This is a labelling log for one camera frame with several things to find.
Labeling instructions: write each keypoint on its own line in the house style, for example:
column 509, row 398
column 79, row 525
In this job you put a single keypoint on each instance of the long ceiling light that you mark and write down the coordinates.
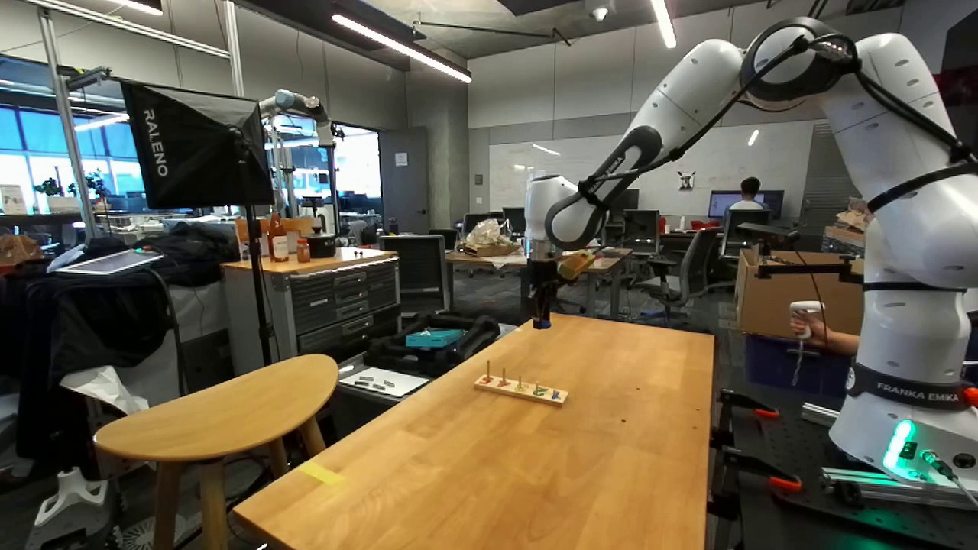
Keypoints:
column 402, row 47

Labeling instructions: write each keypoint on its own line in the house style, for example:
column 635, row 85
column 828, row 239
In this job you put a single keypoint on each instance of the white plastic foot piece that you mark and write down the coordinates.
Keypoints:
column 65, row 509

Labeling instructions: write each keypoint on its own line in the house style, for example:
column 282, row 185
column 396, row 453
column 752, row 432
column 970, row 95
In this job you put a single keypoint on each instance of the black photo softbox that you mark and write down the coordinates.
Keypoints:
column 193, row 149

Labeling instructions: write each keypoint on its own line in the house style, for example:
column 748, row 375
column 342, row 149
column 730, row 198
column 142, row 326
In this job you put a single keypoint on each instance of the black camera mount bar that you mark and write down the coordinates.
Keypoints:
column 804, row 269

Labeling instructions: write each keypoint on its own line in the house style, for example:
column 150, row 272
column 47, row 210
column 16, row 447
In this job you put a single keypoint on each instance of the silver laptop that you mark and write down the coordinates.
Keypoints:
column 108, row 261

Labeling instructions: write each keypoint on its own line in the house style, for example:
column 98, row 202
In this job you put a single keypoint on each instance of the grey office chair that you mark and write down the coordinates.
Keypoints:
column 693, row 266

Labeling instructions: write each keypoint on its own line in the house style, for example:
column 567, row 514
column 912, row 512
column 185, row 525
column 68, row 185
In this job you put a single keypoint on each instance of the yellow tape strip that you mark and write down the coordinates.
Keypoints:
column 326, row 475

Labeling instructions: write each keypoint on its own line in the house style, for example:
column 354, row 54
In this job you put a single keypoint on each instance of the short ceiling light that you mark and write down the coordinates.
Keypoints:
column 665, row 23

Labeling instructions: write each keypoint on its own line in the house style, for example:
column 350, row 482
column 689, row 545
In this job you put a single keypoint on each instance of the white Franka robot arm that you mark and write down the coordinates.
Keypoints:
column 917, row 232

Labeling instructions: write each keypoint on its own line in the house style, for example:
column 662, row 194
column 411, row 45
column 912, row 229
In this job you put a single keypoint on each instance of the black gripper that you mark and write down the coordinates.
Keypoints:
column 542, row 272

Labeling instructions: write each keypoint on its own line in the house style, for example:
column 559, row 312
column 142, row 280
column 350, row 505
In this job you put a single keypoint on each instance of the crumpled plastic bag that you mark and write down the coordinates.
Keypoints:
column 488, row 235

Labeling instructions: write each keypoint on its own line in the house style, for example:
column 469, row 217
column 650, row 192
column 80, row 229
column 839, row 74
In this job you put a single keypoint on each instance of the wall whiteboard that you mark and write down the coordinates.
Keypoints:
column 509, row 163

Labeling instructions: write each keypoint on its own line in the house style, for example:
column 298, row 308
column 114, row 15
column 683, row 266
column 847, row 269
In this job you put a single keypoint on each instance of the black bag with teal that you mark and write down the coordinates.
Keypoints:
column 433, row 341

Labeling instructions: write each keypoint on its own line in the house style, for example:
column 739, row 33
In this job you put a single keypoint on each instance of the person's forearm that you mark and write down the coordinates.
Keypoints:
column 844, row 344

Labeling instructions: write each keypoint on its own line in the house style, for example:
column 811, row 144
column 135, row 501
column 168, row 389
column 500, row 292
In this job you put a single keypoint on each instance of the wooden peg stand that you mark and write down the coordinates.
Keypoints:
column 509, row 386

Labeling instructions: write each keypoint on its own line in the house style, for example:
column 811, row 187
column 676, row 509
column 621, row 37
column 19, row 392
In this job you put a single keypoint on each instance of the blue lit computer monitor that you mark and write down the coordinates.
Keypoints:
column 723, row 202

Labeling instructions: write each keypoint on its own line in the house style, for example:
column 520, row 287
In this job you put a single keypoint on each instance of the round wooden side table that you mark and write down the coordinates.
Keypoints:
column 226, row 413

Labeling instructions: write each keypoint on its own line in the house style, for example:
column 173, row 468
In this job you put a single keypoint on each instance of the seated person in background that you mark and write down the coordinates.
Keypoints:
column 750, row 194

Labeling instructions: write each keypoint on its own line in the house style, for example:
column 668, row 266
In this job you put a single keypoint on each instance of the blue storage bin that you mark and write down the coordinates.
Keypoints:
column 775, row 368

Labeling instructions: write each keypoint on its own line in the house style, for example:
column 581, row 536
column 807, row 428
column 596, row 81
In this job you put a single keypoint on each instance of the white handheld controller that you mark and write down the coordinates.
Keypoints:
column 804, row 311

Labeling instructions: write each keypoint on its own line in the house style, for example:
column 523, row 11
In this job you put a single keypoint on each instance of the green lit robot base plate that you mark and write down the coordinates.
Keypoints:
column 897, row 483

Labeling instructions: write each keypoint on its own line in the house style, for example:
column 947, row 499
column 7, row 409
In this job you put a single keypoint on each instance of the orange boxes on cabinet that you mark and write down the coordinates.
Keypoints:
column 277, row 239

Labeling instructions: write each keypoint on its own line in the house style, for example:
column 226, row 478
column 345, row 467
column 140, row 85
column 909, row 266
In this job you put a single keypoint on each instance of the black cloth pile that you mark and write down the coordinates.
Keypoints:
column 80, row 326

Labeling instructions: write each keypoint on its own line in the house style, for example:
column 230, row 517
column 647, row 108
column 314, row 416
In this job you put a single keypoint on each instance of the grey door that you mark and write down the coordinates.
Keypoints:
column 409, row 185

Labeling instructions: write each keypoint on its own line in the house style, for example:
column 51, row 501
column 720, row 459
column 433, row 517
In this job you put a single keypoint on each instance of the wooden office table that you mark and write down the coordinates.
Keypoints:
column 492, row 263

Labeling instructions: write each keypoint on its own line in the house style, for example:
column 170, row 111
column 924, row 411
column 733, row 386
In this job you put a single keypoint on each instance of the grey drawer cabinet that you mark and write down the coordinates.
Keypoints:
column 326, row 302

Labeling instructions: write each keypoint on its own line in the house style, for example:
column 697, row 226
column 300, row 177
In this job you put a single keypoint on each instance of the black light stand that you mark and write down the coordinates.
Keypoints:
column 258, row 284

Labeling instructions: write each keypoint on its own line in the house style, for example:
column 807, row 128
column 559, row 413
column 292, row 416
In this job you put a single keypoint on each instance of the brown cardboard box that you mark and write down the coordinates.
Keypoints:
column 775, row 296

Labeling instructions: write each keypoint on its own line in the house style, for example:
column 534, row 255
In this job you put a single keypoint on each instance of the person's hand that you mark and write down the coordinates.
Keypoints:
column 818, row 333

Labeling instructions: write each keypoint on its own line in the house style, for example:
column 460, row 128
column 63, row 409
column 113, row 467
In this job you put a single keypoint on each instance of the metal support pole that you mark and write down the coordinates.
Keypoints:
column 68, row 132

